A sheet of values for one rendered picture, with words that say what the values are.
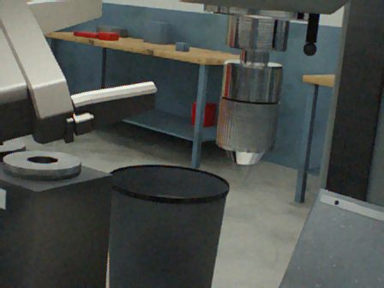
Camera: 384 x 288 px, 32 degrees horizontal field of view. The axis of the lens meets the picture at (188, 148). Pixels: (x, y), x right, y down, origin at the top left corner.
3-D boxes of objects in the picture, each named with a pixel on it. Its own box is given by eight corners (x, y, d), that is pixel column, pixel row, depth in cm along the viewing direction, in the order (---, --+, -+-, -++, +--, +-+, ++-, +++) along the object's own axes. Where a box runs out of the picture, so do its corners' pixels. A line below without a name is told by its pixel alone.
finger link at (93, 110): (150, 106, 49) (69, 129, 47) (153, 75, 47) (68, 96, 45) (159, 122, 48) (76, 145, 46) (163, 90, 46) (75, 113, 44)
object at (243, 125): (255, 137, 57) (263, 72, 56) (285, 150, 53) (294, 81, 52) (206, 138, 55) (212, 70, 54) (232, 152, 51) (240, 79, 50)
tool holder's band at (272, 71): (263, 72, 56) (264, 60, 55) (294, 81, 52) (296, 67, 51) (212, 70, 54) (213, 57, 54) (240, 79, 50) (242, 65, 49)
